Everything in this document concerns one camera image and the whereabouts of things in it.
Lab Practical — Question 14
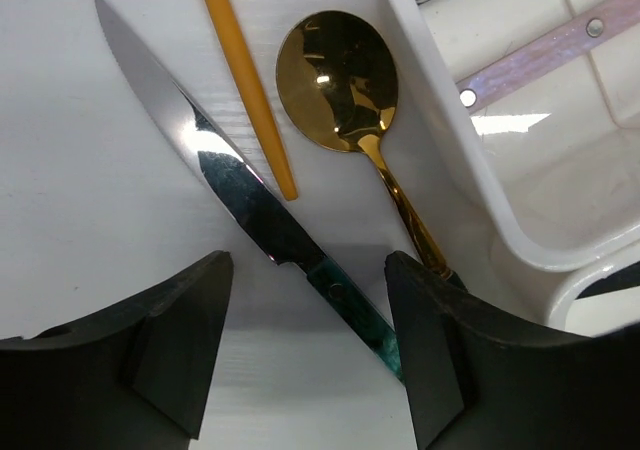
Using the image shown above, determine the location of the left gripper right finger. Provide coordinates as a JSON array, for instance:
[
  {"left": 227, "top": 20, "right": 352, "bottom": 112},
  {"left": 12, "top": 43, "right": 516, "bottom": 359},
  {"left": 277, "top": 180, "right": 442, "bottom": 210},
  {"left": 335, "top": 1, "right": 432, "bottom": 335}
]
[{"left": 385, "top": 251, "right": 639, "bottom": 449}]

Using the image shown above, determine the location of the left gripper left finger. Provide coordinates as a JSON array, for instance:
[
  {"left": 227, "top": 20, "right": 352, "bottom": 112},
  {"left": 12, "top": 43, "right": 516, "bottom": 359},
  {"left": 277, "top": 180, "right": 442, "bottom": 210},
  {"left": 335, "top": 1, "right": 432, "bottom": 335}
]
[{"left": 1, "top": 251, "right": 234, "bottom": 449}]

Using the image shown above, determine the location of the steel knife teal handle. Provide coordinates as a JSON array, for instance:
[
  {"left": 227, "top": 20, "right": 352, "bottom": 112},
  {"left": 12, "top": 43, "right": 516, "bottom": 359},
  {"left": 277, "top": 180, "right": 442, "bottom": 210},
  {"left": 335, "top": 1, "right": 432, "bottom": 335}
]
[{"left": 93, "top": 0, "right": 404, "bottom": 381}]

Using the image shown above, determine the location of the pink handled steak knife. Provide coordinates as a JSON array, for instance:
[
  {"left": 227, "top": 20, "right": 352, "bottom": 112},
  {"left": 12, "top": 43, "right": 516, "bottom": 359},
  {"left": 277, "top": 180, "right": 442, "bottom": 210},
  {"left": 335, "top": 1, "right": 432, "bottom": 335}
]
[{"left": 456, "top": 0, "right": 639, "bottom": 112}]

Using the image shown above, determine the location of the black measuring spoon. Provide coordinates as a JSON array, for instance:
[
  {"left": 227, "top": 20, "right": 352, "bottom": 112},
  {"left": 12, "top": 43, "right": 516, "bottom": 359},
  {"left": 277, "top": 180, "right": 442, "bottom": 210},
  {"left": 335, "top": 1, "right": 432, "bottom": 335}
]
[{"left": 578, "top": 262, "right": 640, "bottom": 299}]

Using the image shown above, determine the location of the white front utensil tray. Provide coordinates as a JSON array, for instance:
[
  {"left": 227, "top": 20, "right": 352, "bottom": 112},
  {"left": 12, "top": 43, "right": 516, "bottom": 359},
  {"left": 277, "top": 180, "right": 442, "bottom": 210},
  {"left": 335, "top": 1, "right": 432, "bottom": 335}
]
[{"left": 545, "top": 256, "right": 639, "bottom": 337}]

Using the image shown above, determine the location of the white utensil tray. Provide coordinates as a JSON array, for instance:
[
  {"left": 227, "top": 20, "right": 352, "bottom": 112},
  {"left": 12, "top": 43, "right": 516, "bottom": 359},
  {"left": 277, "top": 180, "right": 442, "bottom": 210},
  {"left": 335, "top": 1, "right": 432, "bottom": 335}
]
[
  {"left": 380, "top": 0, "right": 639, "bottom": 271},
  {"left": 545, "top": 256, "right": 639, "bottom": 337}
]

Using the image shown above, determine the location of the white back utensil tray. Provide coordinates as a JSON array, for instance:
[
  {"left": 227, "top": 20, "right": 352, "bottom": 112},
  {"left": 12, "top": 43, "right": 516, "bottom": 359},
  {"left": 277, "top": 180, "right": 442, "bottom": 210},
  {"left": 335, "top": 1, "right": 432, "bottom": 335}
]
[{"left": 380, "top": 0, "right": 639, "bottom": 271}]

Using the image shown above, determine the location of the orange plastic knife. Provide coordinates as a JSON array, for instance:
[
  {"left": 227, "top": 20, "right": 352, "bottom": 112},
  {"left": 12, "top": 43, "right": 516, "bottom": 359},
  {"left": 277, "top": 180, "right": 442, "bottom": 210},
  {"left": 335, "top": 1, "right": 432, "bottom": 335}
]
[{"left": 204, "top": 0, "right": 298, "bottom": 201}]

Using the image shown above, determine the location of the gold spoon teal handle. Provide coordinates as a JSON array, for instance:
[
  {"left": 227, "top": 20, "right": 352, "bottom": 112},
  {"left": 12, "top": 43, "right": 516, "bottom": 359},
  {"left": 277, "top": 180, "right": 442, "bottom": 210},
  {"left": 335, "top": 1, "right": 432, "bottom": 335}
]
[{"left": 276, "top": 10, "right": 465, "bottom": 288}]

